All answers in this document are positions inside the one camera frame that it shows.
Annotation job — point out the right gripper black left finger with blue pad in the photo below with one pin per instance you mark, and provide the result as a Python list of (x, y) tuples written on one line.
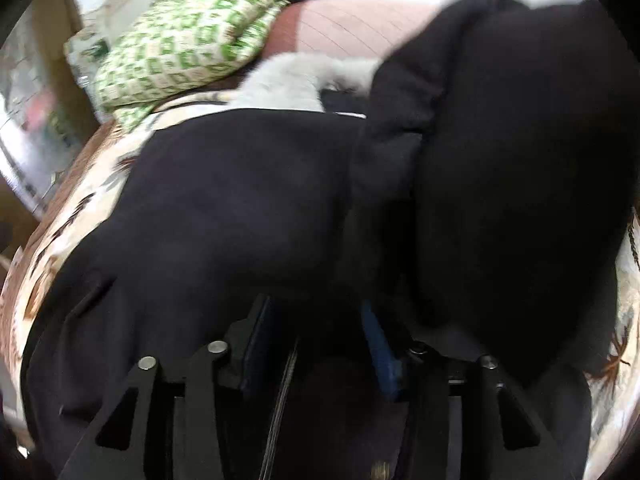
[(189, 419)]

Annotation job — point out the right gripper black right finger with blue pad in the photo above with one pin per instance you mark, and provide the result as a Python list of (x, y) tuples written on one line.
[(463, 419)]

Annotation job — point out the black coat with grey fur collar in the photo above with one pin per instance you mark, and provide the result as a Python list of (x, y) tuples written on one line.
[(478, 206)]

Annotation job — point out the leaf pattern fleece blanket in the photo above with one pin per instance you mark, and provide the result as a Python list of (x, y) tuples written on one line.
[(86, 198)]

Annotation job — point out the pink quilted bolster cushion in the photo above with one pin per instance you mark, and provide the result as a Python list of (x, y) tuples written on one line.
[(345, 28)]

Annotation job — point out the green white patterned cloth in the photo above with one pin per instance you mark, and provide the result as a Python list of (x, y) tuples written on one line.
[(173, 47)]

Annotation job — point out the brown wooden door frame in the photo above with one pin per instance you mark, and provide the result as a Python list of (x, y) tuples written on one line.
[(54, 22)]

